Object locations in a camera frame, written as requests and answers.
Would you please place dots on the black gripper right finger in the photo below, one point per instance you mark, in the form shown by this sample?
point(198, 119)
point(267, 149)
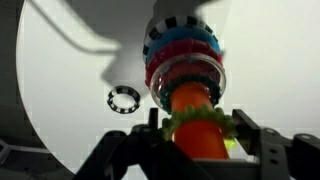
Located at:
point(248, 133)

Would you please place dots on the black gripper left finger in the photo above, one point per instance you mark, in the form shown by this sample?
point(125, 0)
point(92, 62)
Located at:
point(153, 118)

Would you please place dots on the orange cone stand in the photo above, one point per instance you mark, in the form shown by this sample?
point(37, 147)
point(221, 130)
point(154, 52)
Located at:
point(200, 136)

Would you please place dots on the grey metal frame bars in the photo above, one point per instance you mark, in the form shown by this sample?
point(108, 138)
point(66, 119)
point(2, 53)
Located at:
point(20, 148)

